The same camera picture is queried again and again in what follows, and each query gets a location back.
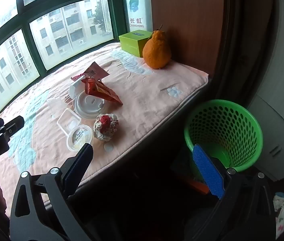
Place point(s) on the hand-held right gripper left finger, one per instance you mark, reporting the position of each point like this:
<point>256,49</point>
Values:
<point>78,167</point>

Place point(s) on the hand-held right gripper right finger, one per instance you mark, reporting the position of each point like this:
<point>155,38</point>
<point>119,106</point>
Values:
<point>208,172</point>

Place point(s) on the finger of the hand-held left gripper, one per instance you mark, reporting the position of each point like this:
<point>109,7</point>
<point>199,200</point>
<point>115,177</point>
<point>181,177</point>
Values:
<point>15,125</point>

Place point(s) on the small round plastic tub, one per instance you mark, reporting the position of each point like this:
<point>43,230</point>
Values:
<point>79,136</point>

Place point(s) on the clear rectangular plastic tray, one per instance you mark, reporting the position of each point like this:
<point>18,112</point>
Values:
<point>68,121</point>

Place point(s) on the red white wrapper ball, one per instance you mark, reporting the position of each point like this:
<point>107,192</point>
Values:
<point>105,128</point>

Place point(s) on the green mesh wastebasket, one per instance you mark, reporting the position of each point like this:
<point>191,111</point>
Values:
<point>232,130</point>

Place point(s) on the white plastic cup lid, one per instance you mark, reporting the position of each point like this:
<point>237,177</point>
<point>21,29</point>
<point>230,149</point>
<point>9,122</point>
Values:
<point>89,108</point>

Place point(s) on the white ridged plastic piece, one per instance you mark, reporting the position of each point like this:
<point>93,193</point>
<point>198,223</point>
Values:
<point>73,89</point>

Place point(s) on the red snack wrapper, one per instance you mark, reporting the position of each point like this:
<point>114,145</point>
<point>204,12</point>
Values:
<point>101,91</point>

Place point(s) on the pink snack wrapper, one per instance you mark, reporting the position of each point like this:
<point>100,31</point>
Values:
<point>95,70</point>

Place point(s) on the orange plastic item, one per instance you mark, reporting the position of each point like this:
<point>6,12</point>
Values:
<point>199,187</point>

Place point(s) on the pink printed blanket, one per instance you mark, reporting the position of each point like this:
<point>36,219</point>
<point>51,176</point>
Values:
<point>144,100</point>

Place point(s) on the white cabinet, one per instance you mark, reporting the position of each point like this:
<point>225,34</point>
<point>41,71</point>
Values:
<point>277,105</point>

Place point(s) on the whole orange citrus fruit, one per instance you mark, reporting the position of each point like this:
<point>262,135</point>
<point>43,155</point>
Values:
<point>157,52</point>

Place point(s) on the green tissue box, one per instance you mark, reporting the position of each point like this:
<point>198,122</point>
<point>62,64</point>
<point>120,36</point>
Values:
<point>131,44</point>

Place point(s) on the brown wooden panel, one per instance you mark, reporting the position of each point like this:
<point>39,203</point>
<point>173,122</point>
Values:
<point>194,17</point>

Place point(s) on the white outdoor air conditioner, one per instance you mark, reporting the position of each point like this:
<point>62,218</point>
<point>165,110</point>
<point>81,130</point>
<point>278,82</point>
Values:
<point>137,10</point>

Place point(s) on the green window frame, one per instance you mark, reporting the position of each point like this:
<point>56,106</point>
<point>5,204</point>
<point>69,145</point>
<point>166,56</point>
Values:
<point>31,45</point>

